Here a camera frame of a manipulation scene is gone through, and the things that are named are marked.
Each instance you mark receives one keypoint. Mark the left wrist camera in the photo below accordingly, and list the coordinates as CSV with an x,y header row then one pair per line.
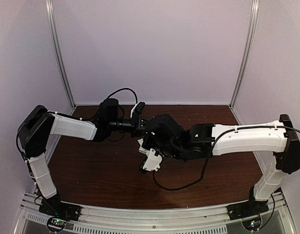
x,y
137,109

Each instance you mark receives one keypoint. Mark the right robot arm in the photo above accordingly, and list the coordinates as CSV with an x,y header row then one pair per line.
x,y
208,140

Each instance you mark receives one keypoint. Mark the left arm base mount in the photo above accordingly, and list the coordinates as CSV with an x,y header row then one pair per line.
x,y
69,212

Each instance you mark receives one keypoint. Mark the white remote control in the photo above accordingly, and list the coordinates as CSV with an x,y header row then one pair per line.
x,y
141,149

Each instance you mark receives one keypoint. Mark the right aluminium frame post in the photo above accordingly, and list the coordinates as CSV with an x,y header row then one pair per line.
x,y
242,77

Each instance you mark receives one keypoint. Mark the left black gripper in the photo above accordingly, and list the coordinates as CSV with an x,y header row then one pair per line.
x,y
138,131

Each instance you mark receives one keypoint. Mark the left aluminium frame post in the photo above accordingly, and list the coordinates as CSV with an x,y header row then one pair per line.
x,y
58,55

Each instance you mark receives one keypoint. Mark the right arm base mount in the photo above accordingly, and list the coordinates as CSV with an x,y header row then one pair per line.
x,y
246,209

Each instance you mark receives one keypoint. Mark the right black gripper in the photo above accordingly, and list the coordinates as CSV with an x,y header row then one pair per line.
x,y
147,142

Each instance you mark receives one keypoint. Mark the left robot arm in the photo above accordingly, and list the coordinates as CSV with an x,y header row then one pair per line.
x,y
41,131

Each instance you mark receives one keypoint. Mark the aluminium frame post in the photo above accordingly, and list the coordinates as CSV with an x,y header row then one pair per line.
x,y
58,55
242,77

